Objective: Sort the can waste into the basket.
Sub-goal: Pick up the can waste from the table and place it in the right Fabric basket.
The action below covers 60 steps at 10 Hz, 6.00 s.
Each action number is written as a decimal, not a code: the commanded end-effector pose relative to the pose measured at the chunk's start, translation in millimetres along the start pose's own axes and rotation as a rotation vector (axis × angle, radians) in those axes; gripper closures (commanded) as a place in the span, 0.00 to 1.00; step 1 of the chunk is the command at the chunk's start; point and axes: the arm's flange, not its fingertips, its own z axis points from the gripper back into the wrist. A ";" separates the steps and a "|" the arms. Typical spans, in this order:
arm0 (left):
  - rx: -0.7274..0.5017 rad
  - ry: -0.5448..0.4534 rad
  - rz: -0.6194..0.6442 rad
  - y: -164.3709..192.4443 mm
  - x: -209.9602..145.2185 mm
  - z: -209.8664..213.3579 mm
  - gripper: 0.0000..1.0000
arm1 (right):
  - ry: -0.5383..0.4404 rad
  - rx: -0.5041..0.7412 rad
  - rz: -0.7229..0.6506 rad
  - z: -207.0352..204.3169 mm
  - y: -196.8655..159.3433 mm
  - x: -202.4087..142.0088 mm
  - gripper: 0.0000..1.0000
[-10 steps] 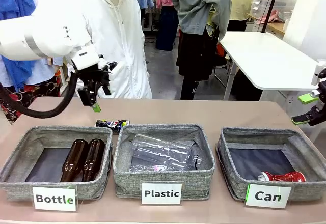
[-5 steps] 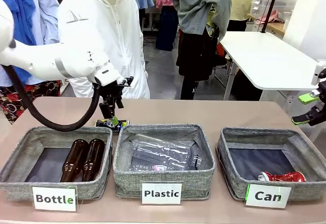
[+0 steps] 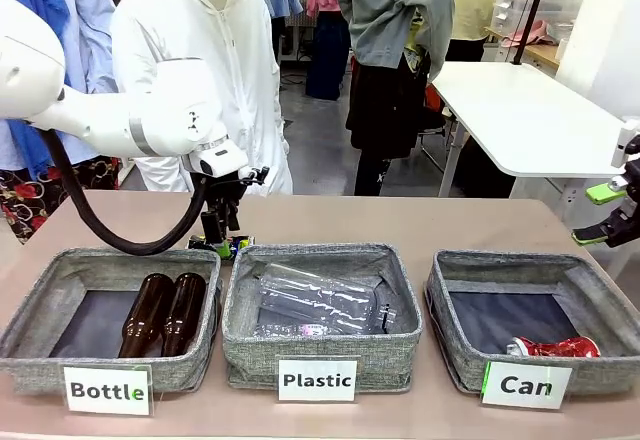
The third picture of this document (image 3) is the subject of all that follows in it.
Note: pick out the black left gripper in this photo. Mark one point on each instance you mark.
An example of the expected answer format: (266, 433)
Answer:
(222, 195)

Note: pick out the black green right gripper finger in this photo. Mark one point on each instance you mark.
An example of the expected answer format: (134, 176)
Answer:
(595, 235)
(605, 192)

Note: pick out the green black can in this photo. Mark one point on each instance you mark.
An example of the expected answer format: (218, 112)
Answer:
(240, 242)

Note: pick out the brown glass bottle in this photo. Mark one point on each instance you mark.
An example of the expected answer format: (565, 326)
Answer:
(182, 315)
(145, 320)

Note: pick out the crushed red can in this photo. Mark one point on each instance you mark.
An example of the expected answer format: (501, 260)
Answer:
(560, 347)

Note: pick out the large clear crushed plastic bottle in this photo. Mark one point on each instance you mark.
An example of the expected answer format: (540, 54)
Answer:
(320, 300)

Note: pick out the clear plastic bottle pink label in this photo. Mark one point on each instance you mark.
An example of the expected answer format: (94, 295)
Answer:
(310, 330)

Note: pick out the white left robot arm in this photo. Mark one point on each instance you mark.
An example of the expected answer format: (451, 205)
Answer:
(165, 110)

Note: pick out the grey fabric basket plastic label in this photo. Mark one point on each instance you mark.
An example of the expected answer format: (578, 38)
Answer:
(250, 355)

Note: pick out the white Can sign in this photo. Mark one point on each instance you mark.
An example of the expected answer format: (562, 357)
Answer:
(525, 385)

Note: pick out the grey fabric basket can label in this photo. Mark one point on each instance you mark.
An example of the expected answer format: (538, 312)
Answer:
(450, 345)

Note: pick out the grey fabric basket bottle label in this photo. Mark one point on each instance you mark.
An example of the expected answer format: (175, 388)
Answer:
(40, 350)

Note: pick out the white table with grey legs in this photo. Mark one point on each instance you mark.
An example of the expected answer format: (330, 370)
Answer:
(525, 120)

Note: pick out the wooden workbench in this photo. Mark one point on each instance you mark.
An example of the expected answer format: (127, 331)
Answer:
(542, 55)

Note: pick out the person in white hoodie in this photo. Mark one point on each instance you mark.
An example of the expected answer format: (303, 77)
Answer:
(235, 60)

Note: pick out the pink cloth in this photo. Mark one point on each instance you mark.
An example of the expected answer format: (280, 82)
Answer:
(535, 32)

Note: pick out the white Plastic sign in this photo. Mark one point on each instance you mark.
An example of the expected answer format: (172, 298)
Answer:
(317, 379)

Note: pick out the black pole stand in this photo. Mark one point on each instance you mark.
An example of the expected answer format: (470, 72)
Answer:
(531, 15)

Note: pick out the dark hanging trousers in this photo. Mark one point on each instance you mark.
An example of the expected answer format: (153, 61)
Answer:
(327, 55)

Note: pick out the black red floral fabric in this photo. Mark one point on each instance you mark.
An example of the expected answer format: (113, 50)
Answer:
(20, 200)

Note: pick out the white Bottle sign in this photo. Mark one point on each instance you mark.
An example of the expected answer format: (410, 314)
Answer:
(107, 390)

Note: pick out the clear plastic storage drawers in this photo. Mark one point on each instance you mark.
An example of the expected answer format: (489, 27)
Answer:
(515, 5)

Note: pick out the yellow hanging garment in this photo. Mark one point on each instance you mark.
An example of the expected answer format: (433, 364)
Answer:
(475, 0)

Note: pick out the person in grey jacket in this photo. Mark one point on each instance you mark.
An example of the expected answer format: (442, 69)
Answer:
(390, 35)

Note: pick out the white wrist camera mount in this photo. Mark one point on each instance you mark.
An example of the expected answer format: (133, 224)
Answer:
(220, 160)
(622, 147)

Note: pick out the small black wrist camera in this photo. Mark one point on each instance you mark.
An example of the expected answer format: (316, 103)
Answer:
(255, 175)

